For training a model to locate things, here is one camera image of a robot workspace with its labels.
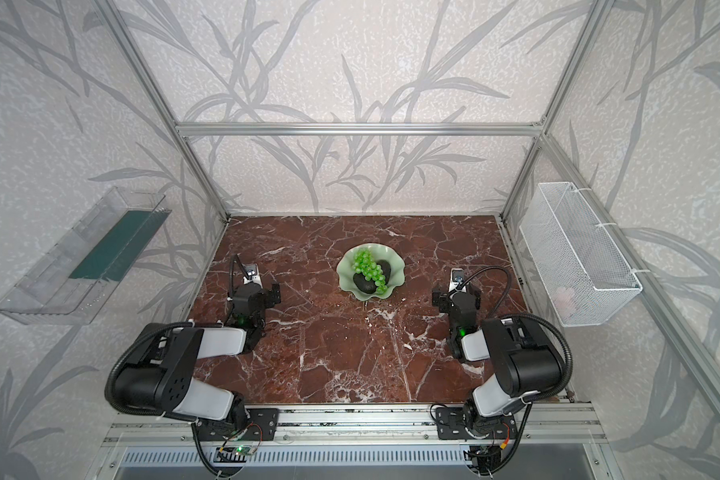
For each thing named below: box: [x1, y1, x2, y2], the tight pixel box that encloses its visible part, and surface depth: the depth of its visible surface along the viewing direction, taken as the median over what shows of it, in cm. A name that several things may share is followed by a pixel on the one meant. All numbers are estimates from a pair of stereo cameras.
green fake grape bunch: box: [352, 248, 388, 294], surface depth 96 cm
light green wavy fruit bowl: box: [336, 243, 406, 301], surface depth 98 cm
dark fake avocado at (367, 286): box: [353, 272, 377, 294], surface depth 97 cm
